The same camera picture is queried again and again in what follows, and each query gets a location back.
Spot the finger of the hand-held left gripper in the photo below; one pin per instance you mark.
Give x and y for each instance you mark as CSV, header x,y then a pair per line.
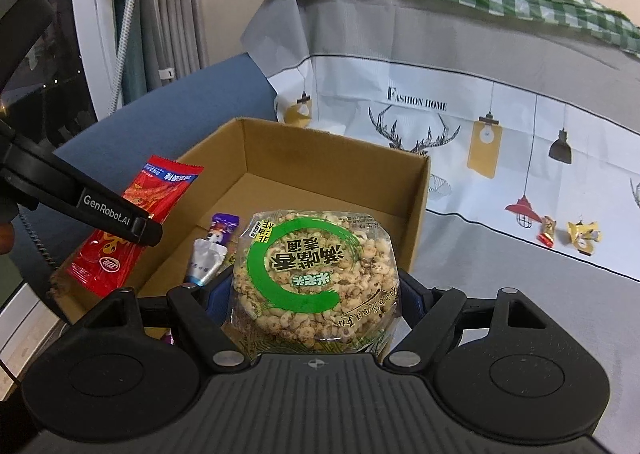
x,y
147,231

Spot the round green rice cake packet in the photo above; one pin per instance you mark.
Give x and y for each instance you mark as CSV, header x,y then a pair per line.
x,y
312,279

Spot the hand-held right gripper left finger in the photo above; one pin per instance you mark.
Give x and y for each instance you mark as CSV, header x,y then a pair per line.
x,y
217,301

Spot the person's left hand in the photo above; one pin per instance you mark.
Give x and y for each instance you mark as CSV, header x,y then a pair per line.
x,y
4,238

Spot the white snack packet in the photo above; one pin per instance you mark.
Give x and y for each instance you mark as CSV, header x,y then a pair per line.
x,y
205,261

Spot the grey printed bedsheet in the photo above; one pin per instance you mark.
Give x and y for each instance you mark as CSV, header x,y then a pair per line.
x,y
500,284

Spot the cardboard box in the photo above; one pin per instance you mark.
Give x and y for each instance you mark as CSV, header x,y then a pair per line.
x,y
325,168

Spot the white curtain clip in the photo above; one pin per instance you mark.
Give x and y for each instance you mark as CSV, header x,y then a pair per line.
x,y
167,73

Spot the yellow candy wrapper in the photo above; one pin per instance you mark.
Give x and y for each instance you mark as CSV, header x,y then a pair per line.
x,y
584,236

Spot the white window frame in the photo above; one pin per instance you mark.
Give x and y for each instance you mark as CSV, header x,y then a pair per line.
x,y
95,33

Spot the large red snack packet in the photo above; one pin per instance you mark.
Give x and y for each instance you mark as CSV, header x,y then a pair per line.
x,y
165,184

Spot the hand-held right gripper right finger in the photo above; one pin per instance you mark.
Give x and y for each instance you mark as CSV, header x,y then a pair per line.
x,y
411,299

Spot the red gold candy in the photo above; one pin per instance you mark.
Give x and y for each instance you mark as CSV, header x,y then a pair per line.
x,y
547,231

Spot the grey curtain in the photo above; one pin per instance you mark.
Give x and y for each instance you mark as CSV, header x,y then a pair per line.
x,y
175,8

